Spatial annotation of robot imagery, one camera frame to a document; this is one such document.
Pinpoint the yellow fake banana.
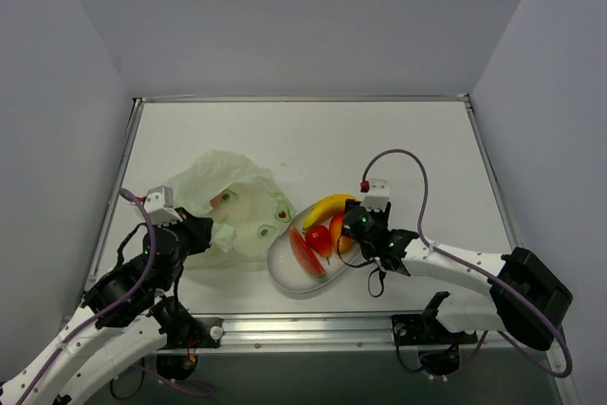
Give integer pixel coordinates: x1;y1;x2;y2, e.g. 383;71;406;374
303;193;358;231

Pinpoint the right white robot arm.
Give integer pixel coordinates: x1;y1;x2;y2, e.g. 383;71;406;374
341;199;573;351

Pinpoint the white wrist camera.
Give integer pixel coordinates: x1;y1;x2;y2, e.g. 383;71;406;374
143;186;182;226
360;178;390;212

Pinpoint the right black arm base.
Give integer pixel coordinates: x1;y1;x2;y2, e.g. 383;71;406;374
391;291;486;381

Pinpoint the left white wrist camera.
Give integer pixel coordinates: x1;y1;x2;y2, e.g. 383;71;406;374
143;186;182;226

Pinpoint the red watermelon slice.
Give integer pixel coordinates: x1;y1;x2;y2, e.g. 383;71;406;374
288;226;325;278

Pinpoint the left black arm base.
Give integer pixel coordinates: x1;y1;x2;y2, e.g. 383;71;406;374
156;317;224;380

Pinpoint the purple cable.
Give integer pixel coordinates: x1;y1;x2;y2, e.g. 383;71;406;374
13;188;214;405
359;148;574;379

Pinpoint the aluminium front rail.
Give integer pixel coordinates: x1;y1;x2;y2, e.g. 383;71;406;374
56;312;565;357

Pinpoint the pink fake peach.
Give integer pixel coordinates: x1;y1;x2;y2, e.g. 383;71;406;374
210;193;230;208

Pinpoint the orange fake mango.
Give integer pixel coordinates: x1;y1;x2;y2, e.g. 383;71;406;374
329;212;353;254

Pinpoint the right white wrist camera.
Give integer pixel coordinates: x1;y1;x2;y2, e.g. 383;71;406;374
360;178;390;212

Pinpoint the red fake pear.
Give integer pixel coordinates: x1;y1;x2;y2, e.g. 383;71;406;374
304;225;333;264

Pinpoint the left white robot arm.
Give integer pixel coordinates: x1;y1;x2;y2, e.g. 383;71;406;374
1;208;213;404

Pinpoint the pale green plastic bag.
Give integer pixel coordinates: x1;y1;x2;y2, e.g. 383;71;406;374
164;151;296;269

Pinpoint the white oval plate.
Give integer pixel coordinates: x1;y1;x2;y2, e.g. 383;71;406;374
266;230;349;295

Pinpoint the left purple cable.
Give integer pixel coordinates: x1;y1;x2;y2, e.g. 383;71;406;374
13;188;214;405

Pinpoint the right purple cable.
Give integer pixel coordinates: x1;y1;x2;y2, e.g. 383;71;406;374
359;148;574;379

